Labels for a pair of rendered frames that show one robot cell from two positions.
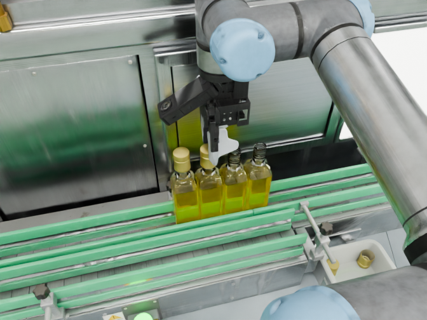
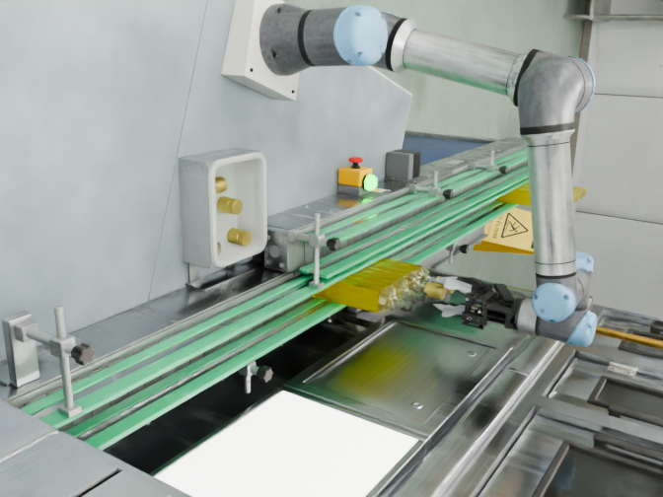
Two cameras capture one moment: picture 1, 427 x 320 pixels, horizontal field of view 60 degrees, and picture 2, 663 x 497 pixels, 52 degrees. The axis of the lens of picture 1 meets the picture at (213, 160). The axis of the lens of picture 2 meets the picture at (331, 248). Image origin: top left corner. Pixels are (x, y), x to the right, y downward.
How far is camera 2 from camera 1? 1.53 m
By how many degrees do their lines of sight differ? 64
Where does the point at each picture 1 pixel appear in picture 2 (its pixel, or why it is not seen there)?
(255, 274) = (325, 217)
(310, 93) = (384, 391)
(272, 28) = (581, 273)
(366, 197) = (250, 312)
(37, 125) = not seen: hidden behind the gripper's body
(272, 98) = (405, 374)
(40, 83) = not seen: hidden behind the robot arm
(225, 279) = (341, 213)
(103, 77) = (504, 338)
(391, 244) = (151, 280)
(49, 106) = not seen: hidden behind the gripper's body
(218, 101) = (494, 300)
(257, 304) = (282, 202)
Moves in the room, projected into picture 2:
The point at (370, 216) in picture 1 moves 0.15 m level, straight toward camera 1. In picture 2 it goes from (219, 298) to (254, 240)
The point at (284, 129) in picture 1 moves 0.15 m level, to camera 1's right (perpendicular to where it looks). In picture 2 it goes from (353, 368) to (316, 380)
